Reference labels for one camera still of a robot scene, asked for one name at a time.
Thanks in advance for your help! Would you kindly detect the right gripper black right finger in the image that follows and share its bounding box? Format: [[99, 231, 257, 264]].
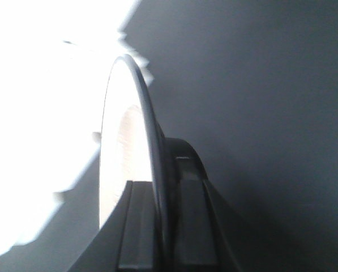
[[166, 138, 273, 271]]

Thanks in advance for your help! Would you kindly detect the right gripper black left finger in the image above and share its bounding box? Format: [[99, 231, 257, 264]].
[[69, 181, 161, 271]]

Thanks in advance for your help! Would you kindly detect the beige plate with black rim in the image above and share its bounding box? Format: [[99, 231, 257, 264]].
[[99, 54, 172, 265]]

